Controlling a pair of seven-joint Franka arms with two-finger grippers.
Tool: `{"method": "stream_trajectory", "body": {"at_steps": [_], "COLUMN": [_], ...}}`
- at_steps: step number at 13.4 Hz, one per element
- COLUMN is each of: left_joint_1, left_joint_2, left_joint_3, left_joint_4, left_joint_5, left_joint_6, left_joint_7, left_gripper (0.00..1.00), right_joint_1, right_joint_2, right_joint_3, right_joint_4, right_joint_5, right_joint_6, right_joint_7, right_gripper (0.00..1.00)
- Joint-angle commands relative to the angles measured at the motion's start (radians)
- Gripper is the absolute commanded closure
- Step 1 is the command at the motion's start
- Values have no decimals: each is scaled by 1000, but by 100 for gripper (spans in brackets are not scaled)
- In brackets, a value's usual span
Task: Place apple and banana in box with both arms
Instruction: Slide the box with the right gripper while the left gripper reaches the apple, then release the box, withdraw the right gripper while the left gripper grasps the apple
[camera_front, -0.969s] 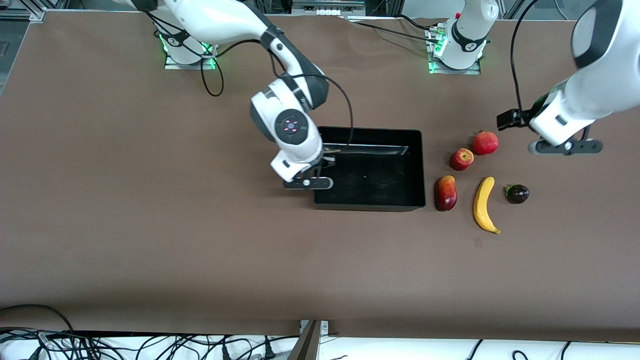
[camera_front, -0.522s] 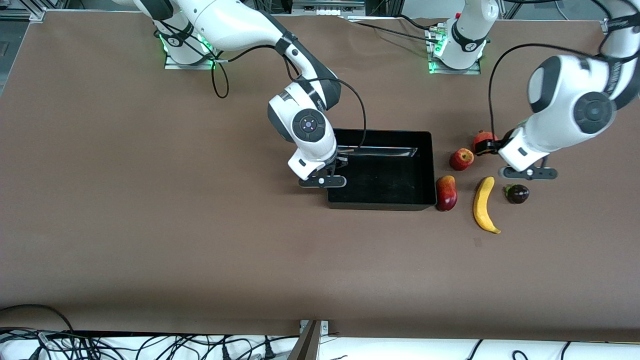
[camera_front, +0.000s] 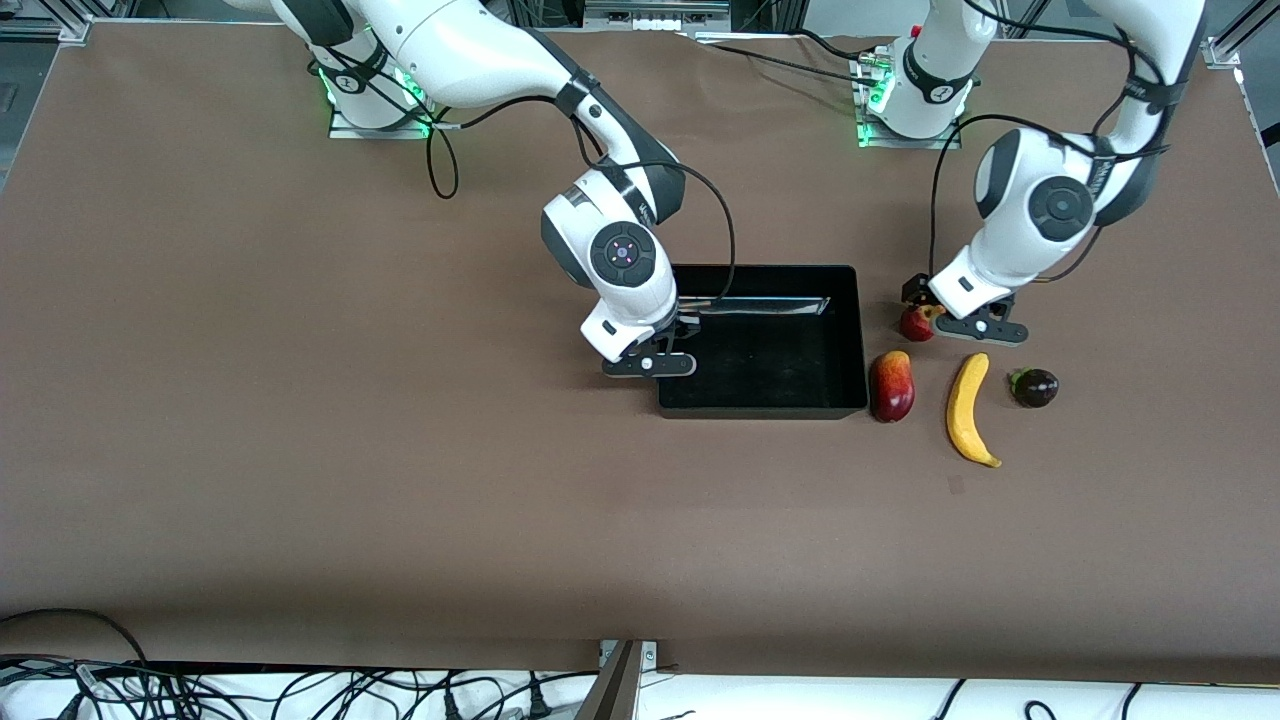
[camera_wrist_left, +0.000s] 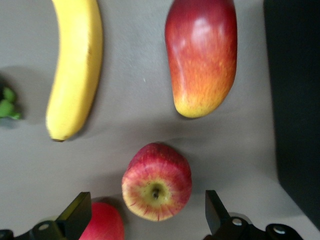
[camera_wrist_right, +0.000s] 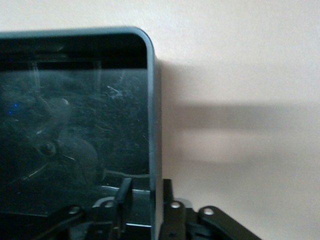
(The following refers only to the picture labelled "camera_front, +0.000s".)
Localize yellow banana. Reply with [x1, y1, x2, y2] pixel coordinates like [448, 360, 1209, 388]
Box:
[946, 352, 1003, 469]

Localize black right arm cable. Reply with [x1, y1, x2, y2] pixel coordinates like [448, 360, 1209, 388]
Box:
[455, 90, 739, 301]

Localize black arched cable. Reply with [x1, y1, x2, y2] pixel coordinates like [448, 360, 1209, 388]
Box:
[0, 607, 153, 667]

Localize aluminium frame profile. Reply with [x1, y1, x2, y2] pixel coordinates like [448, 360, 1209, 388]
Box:
[1205, 0, 1280, 69]

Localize black looping cable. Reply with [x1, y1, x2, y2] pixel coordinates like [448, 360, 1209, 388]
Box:
[427, 110, 461, 200]

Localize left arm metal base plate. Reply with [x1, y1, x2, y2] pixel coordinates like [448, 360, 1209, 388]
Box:
[855, 50, 963, 151]

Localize white power strip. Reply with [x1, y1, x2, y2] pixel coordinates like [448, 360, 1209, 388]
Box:
[585, 0, 733, 33]

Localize dark purple eggplant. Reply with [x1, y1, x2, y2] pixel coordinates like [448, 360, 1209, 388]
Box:
[1008, 367, 1061, 409]

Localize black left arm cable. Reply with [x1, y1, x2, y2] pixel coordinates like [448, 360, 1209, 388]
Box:
[928, 112, 1111, 281]

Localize red yellow mango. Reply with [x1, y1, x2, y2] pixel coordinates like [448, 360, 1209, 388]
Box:
[868, 350, 916, 424]

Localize thin black table cable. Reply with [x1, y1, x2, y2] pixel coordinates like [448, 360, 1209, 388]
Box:
[690, 28, 886, 87]

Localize tangled black cables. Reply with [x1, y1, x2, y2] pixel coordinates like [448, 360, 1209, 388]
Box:
[0, 655, 566, 720]

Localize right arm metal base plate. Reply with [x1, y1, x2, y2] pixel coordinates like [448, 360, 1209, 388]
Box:
[328, 80, 441, 140]

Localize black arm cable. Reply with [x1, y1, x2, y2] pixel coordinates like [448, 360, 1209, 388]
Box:
[928, 112, 1111, 281]
[455, 90, 739, 301]

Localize black plastic box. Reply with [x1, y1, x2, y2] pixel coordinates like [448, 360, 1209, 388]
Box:
[657, 264, 869, 420]

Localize silver metal bracket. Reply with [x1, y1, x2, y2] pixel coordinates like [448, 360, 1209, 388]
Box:
[598, 640, 659, 671]

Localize dark grey metal bar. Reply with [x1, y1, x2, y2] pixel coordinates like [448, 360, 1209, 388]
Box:
[572, 640, 643, 720]

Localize red apple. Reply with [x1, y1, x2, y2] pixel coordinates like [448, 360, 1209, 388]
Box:
[899, 303, 946, 343]

